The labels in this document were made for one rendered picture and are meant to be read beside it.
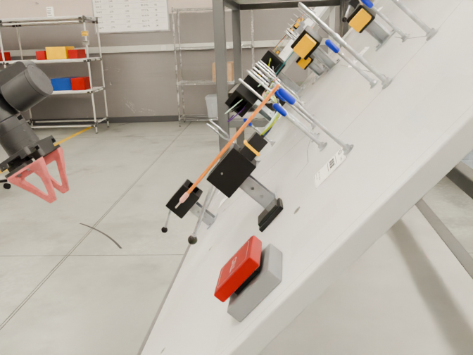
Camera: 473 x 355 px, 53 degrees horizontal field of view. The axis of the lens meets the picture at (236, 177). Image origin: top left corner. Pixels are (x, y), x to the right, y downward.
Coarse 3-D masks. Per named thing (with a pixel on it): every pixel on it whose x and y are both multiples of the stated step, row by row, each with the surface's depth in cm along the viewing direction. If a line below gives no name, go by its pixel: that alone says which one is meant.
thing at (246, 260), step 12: (252, 240) 44; (240, 252) 44; (252, 252) 41; (228, 264) 45; (240, 264) 41; (252, 264) 40; (228, 276) 41; (240, 276) 41; (252, 276) 42; (216, 288) 42; (228, 288) 41; (240, 288) 42
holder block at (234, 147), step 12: (228, 156) 62; (240, 156) 62; (216, 168) 62; (228, 168) 62; (240, 168) 62; (252, 168) 62; (216, 180) 63; (228, 180) 63; (240, 180) 63; (228, 192) 63
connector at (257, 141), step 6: (252, 138) 62; (258, 138) 62; (252, 144) 62; (258, 144) 62; (264, 144) 62; (240, 150) 63; (246, 150) 62; (258, 150) 62; (246, 156) 62; (252, 156) 62
